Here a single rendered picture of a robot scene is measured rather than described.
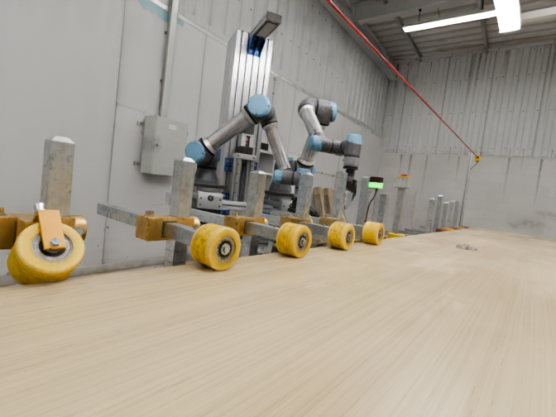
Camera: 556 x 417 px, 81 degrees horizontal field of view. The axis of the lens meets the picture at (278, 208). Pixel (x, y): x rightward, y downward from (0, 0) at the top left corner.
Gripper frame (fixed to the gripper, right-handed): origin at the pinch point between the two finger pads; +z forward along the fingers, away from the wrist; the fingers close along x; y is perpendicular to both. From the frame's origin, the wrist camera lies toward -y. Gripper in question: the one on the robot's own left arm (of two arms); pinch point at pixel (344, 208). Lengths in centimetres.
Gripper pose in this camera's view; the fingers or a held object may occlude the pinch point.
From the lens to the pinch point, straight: 158.8
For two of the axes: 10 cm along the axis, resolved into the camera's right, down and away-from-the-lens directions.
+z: -1.2, 9.9, 0.6
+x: -9.4, -1.3, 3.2
